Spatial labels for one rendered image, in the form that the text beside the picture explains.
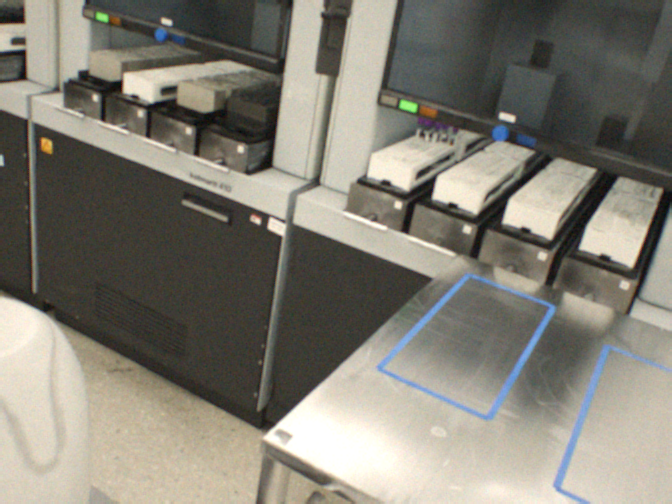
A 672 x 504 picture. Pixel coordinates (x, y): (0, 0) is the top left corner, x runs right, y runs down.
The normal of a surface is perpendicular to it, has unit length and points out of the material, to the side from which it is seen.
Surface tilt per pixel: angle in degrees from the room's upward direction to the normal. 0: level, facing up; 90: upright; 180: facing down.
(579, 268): 90
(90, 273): 90
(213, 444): 0
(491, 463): 0
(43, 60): 90
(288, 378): 90
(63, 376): 67
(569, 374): 0
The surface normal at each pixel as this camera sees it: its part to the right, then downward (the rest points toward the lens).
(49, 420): 0.87, 0.02
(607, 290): -0.48, 0.30
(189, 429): 0.17, -0.89
